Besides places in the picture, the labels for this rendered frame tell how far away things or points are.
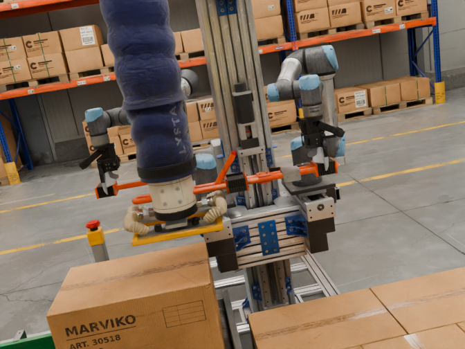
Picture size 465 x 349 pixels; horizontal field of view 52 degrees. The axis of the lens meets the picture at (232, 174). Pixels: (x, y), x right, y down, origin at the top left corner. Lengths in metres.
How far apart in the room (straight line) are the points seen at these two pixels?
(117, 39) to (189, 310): 0.99
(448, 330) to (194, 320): 1.00
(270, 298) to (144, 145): 1.29
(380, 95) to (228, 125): 7.46
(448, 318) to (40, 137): 9.27
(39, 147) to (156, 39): 9.02
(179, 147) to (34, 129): 8.91
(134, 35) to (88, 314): 0.99
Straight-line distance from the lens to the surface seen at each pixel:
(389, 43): 11.20
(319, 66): 2.28
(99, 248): 2.49
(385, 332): 2.15
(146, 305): 1.84
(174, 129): 1.74
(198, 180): 2.32
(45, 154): 10.62
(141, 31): 1.70
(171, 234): 1.79
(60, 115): 10.48
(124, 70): 1.73
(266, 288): 2.66
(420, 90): 10.12
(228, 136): 2.48
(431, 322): 2.22
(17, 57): 9.26
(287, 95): 1.95
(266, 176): 1.86
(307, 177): 2.38
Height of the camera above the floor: 1.76
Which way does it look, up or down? 15 degrees down
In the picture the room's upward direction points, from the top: 10 degrees counter-clockwise
